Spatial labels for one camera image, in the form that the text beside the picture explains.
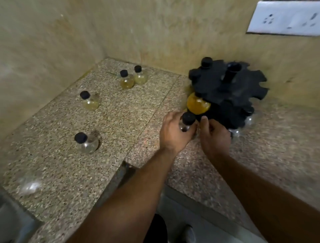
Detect yellow liquid small bottle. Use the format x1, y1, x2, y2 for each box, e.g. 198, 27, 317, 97
79, 90, 101, 111
119, 69, 136, 90
201, 57, 214, 69
133, 65, 149, 85

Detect person's right white shoe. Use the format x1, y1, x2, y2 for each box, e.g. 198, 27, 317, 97
183, 225, 197, 243

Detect black rotating bottle rack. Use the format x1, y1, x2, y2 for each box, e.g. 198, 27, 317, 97
187, 57, 270, 131

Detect person's left hand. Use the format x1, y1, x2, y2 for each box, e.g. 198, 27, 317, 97
159, 111, 198, 155

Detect person's black trousers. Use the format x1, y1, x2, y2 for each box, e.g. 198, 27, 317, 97
144, 214, 168, 243

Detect person's right forearm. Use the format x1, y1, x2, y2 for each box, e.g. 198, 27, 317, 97
210, 153, 320, 243

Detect person's right hand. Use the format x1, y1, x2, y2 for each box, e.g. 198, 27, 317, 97
199, 115, 232, 161

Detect person's left forearm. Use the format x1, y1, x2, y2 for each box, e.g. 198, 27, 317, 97
66, 148, 178, 243

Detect wide white switchboard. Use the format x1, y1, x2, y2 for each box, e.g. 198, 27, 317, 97
247, 1, 320, 37

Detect orange liquid small bottle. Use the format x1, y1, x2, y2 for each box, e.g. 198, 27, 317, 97
187, 69, 212, 115

